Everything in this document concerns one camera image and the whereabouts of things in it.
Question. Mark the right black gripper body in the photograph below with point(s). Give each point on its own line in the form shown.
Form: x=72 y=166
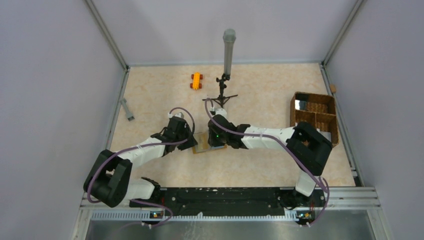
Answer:
x=216 y=140

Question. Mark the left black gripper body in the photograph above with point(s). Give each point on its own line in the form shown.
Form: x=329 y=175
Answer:
x=185 y=133

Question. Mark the gold card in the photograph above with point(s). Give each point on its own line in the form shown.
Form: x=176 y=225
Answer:
x=202 y=142

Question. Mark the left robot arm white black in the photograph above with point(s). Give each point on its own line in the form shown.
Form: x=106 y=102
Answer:
x=108 y=181

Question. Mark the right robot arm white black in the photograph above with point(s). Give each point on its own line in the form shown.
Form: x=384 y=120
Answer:
x=308 y=147

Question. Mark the black card stack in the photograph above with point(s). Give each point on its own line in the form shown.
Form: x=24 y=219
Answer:
x=300 y=101

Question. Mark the orange toy block car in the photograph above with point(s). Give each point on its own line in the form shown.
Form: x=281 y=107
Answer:
x=196 y=81

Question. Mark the grey microphone on tripod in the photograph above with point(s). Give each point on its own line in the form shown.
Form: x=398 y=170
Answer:
x=229 y=38

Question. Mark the woven wicker divided basket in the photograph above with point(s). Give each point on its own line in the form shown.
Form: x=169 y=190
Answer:
x=320 y=113

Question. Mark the small wooden block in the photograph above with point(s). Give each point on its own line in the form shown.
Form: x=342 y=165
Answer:
x=332 y=88

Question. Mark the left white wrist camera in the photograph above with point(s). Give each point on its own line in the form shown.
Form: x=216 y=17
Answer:
x=179 y=116

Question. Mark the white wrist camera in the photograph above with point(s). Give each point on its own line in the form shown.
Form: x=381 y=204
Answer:
x=179 y=116
x=220 y=111

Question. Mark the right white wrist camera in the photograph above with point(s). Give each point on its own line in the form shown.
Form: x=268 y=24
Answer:
x=220 y=111

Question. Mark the grey metal bracket tool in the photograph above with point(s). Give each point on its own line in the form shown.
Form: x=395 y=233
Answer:
x=128 y=114

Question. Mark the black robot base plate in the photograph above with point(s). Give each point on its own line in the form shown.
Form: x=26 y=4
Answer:
x=234 y=201

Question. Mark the white slotted cable duct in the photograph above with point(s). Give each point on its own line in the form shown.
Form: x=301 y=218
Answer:
x=155 y=216

